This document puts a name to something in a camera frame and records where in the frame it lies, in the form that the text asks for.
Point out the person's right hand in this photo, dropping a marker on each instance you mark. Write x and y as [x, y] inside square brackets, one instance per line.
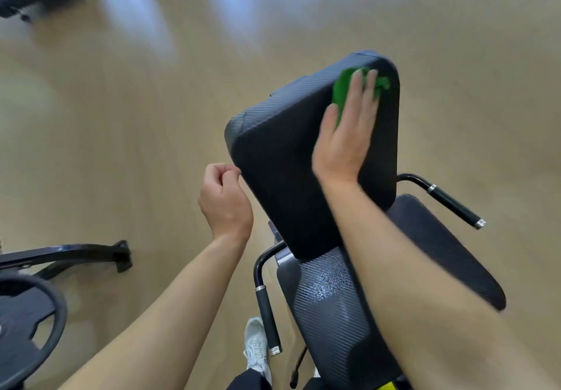
[344, 148]

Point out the person's left hand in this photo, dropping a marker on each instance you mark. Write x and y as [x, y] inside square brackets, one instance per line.
[225, 205]

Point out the person's left fingers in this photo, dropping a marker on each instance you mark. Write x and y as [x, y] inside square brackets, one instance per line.
[221, 172]

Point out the person's right middle finger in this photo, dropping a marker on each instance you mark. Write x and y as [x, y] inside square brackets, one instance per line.
[370, 89]

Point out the person's right thumb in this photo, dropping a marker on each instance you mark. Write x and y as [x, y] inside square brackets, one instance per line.
[328, 120]

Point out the green cleaning cloth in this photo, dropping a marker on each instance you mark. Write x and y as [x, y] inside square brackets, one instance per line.
[342, 89]

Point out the person's right forearm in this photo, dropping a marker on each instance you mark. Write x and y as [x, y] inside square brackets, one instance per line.
[420, 293]

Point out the person's left forearm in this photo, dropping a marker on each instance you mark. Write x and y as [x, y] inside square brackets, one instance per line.
[175, 315]

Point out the black padded backrest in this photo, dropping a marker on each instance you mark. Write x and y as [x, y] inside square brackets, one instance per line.
[280, 161]

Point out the white sneaker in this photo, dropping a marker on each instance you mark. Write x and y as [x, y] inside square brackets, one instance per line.
[256, 346]

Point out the black padded seat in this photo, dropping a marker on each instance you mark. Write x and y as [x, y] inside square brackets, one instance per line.
[333, 310]

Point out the black adjustment lever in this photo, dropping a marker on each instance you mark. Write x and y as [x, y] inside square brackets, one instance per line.
[299, 365]

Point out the person's dark trousers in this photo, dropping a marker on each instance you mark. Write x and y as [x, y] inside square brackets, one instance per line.
[247, 381]

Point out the black weight plate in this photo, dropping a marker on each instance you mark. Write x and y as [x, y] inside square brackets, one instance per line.
[17, 324]

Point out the yellow label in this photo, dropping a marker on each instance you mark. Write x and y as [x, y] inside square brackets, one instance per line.
[386, 386]

